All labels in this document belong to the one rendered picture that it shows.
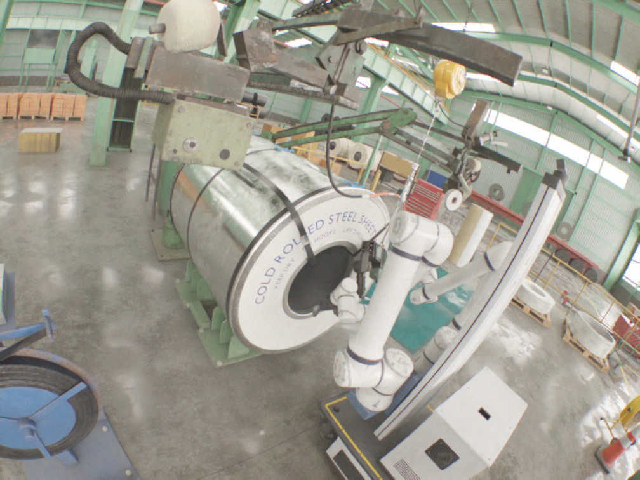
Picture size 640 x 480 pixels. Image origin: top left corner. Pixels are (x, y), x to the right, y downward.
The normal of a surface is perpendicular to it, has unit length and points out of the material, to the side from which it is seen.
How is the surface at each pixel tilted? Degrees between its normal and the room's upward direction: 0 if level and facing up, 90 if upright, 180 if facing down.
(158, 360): 0
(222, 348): 0
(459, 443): 90
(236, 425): 0
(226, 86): 90
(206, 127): 89
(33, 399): 90
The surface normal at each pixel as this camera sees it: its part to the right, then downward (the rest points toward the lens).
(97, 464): 0.33, -0.87
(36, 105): 0.57, 0.49
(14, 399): 0.73, 0.48
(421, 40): -0.55, 0.15
